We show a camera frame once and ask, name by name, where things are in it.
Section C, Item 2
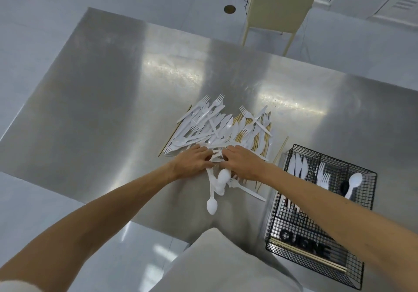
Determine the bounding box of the cream chair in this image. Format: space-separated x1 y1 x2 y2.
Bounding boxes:
241 0 330 56

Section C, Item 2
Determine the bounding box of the pile of wooden chopsticks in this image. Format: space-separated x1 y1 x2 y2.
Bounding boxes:
158 105 290 194

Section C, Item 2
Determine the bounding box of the person's right hand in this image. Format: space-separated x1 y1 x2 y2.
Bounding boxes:
222 144 274 183

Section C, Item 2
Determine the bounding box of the person's light grey clothing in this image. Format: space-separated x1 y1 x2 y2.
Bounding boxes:
159 227 303 292

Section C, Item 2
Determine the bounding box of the person's right forearm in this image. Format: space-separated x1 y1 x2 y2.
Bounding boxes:
264 163 418 292

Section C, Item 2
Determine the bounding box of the person's left forearm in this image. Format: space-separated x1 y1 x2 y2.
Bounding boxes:
0 163 179 292

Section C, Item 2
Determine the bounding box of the black wire cutlery basket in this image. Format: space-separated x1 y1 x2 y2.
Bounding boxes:
265 144 378 281

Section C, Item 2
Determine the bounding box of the pile of white plastic cutlery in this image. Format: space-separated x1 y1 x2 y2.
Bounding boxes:
163 94 273 216

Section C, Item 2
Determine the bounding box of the person's left hand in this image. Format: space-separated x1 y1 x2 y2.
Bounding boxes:
172 145 215 181

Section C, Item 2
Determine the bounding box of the white plastic spoon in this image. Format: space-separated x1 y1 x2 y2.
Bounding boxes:
344 172 363 200

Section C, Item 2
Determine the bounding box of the person's white sleeve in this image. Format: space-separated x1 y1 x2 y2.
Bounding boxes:
0 280 44 292

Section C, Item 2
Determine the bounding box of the wooden chopstick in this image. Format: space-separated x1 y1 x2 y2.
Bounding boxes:
273 239 347 269
272 242 347 273

